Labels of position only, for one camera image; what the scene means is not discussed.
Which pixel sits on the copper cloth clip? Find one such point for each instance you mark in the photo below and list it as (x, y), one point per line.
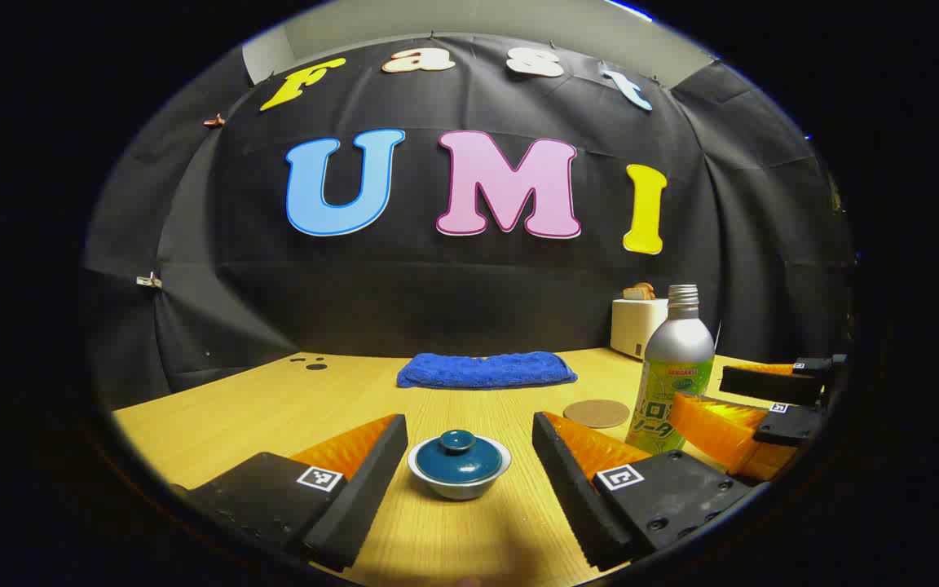
(213, 121)

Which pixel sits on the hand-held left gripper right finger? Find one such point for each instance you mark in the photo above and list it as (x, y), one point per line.
(571, 497)

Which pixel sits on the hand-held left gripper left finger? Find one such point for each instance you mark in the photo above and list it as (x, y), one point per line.
(363, 497)

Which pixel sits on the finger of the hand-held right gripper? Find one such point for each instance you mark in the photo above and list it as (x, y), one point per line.
(787, 424)
(771, 385)

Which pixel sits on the white toaster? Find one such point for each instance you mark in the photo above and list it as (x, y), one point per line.
(632, 326)

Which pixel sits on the toast slice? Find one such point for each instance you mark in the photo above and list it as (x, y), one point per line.
(639, 292)

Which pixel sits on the silver green-label water bottle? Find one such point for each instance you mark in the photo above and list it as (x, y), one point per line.
(677, 359)

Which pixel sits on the round brown coaster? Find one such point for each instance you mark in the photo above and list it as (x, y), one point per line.
(596, 413)

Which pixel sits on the white cloth clip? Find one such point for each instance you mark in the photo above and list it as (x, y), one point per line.
(147, 282)

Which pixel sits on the blue folded towel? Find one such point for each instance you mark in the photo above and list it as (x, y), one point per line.
(486, 371)

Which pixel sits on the black backdrop cloth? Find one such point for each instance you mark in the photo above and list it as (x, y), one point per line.
(437, 302)

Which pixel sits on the blue teacup lid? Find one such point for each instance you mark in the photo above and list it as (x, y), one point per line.
(457, 465)

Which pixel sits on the white teacup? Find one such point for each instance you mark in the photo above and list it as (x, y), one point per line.
(457, 492)

